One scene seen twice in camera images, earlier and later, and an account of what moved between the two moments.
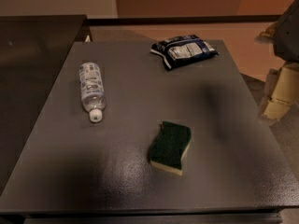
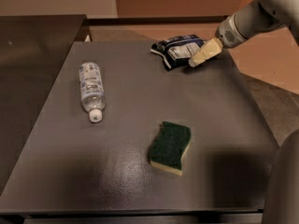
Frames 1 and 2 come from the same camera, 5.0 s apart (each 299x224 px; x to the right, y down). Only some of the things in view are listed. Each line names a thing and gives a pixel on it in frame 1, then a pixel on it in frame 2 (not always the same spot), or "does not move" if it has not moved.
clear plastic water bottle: [92, 91] does not move
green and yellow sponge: [169, 148] does not move
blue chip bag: [182, 50] does not move
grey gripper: [288, 35] -> [226, 35]
